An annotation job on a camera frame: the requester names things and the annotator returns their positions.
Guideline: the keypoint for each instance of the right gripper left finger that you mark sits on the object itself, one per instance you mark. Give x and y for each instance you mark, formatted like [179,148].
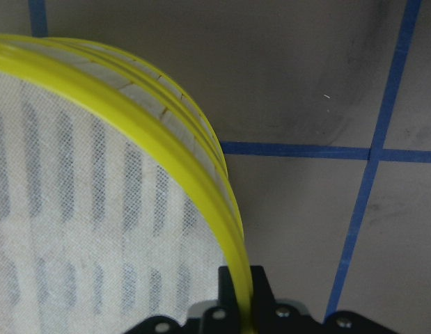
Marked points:
[223,315]

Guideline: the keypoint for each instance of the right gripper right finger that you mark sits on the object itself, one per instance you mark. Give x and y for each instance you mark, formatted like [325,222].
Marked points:
[270,315]

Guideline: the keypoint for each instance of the yellow bamboo steamer layer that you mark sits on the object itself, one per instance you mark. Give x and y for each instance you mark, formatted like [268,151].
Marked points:
[111,211]
[165,89]

